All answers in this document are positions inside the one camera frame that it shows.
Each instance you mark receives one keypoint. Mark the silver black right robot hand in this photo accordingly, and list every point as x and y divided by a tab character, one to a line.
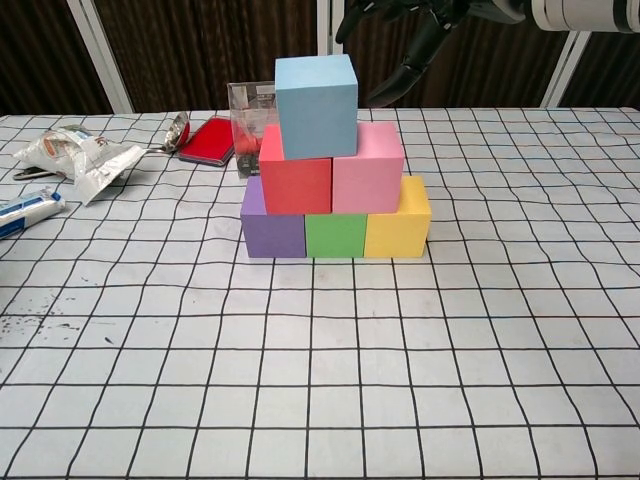
425	35

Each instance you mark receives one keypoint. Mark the light blue foam cube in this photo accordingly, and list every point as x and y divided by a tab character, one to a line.
317	115

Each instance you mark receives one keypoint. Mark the pink foam cube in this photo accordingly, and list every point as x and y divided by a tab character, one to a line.
367	180

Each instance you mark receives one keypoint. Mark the red foam cube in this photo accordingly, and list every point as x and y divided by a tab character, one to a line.
295	182

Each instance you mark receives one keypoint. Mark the yellow foam cube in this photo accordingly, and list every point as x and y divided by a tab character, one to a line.
395	232

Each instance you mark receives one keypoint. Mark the green foam cube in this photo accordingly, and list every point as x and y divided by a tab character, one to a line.
335	235

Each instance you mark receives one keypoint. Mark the purple foam cube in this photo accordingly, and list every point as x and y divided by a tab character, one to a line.
272	235

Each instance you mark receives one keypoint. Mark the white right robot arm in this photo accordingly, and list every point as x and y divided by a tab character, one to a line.
585	15

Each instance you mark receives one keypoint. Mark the clear plastic box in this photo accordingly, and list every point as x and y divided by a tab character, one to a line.
250	110

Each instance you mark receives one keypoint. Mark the red plastic stamp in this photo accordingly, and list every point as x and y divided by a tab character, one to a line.
247	142

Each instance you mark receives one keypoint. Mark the black stamp pieces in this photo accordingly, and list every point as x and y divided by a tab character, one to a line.
249	166

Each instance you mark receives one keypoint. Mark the red ink pad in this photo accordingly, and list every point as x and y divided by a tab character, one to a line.
207	142

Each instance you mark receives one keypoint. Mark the metal spoon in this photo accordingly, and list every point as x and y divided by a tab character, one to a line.
176	131

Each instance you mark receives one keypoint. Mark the crumpled white snack bag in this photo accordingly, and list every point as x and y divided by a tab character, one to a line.
85	155

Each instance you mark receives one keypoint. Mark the small black metal clip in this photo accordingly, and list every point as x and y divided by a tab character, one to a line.
27	174

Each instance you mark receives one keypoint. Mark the white blue toothpaste tube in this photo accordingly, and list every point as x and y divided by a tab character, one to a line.
30	210

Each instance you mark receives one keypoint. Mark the white partition frame post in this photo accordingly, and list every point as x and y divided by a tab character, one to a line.
570	65
100	55
327	25

